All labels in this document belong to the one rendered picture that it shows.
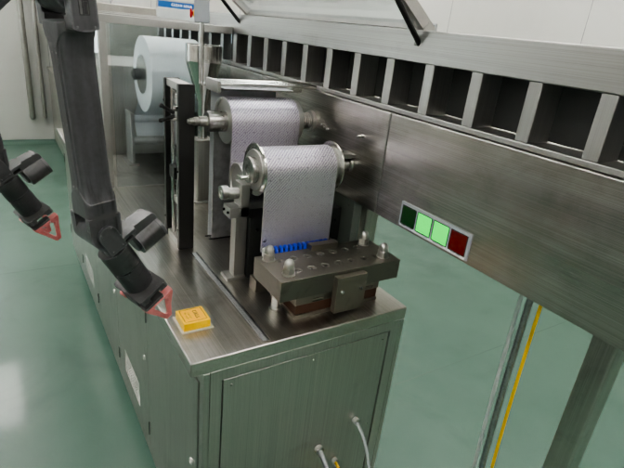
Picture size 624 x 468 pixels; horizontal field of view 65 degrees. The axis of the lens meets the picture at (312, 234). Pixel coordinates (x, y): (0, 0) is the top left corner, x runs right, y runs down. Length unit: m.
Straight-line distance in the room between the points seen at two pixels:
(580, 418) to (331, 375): 0.63
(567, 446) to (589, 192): 0.67
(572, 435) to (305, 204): 0.90
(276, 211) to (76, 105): 0.70
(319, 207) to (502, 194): 0.55
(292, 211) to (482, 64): 0.63
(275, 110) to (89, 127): 0.83
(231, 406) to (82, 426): 1.18
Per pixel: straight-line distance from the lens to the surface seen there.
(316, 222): 1.48
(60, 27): 0.84
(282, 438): 1.51
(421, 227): 1.33
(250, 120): 1.55
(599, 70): 1.06
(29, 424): 2.48
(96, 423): 2.41
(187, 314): 1.31
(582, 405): 1.38
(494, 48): 1.20
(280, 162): 1.36
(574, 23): 3.86
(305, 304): 1.34
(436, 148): 1.28
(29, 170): 1.41
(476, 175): 1.20
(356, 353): 1.46
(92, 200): 0.90
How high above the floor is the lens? 1.63
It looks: 23 degrees down
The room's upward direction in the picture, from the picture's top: 6 degrees clockwise
